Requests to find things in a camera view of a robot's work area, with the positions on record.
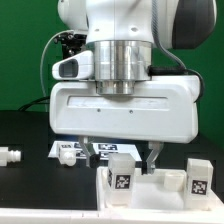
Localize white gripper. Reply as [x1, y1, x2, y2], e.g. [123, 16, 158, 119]
[50, 76, 200, 174]

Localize white square table top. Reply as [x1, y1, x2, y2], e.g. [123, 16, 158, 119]
[96, 167, 224, 211]

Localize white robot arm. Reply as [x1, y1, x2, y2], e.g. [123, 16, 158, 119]
[50, 0, 217, 173]

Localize white sheet with tags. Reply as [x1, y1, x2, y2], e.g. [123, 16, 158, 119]
[48, 141, 141, 162]

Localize black base cables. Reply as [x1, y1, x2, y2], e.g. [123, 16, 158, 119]
[18, 95, 51, 112]

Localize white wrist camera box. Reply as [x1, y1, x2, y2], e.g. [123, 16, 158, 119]
[52, 50, 94, 80]

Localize grey arm hose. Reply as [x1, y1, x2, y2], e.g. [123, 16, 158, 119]
[149, 0, 206, 103]

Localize white L-shaped obstacle wall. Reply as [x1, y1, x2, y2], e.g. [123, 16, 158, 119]
[0, 208, 224, 224]

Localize white camera cable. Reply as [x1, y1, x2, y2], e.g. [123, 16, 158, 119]
[39, 29, 73, 113]

